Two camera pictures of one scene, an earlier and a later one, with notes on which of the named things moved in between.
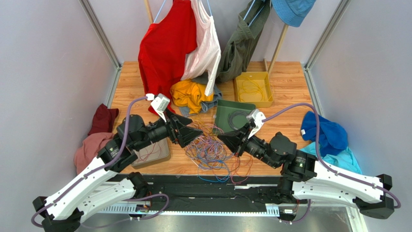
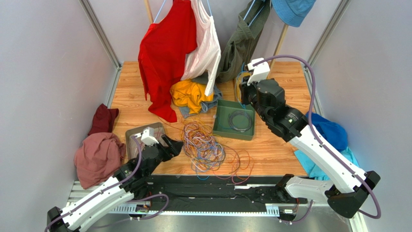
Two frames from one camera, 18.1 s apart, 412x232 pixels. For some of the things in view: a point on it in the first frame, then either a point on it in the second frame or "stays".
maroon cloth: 102,120 stays
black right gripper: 242,140 -> 246,91
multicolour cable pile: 214,160 stays
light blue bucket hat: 292,12 stays
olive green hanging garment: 235,57 stays
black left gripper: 185,134 -> 173,149
